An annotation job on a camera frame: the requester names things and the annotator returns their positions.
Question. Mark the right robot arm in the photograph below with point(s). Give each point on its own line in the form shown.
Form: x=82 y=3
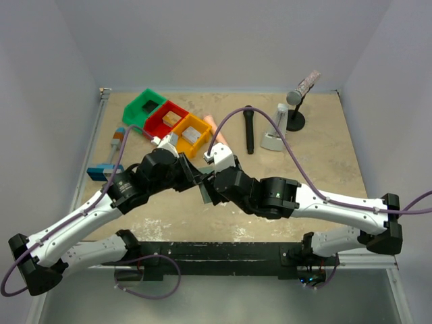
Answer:
x=364 y=223

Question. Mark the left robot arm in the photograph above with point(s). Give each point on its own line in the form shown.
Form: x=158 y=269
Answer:
x=45 y=258

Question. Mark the glitter microphone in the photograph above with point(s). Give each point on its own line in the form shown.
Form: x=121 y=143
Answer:
x=302 y=88

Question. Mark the block in yellow bin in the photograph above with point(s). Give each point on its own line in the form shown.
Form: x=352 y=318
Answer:
x=191 y=135

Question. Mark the black microphone stand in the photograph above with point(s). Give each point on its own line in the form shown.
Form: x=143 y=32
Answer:
x=296 y=120

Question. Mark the black microphone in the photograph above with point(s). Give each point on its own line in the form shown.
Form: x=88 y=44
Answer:
x=249 y=127

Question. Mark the yellow plastic bin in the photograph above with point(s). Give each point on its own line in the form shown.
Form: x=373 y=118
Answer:
x=184 y=147

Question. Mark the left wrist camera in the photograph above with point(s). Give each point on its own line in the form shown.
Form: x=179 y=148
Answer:
x=168 y=143

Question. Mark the toy block hammer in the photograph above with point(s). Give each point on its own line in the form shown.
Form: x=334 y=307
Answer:
x=102 y=172

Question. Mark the aluminium frame rail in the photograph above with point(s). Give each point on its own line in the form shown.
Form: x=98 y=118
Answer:
x=37 y=305

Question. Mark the grey metronome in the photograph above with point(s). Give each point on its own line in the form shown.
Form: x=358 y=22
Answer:
x=271 y=137

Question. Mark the sage green card holder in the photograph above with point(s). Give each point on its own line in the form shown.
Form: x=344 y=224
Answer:
x=207 y=196

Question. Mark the pink microphone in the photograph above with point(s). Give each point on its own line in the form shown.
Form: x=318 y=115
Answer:
x=219 y=138

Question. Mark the block in red bin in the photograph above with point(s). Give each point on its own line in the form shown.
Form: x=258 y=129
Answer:
x=171 y=119

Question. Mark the green plastic bin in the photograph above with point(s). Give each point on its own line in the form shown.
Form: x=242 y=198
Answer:
x=142 y=107

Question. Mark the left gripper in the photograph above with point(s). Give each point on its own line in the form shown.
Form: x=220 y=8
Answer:
x=192 y=169

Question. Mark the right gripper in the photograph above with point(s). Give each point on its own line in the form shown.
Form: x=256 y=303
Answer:
x=216 y=195

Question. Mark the red plastic bin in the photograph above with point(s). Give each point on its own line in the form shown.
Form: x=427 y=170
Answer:
x=154 y=125

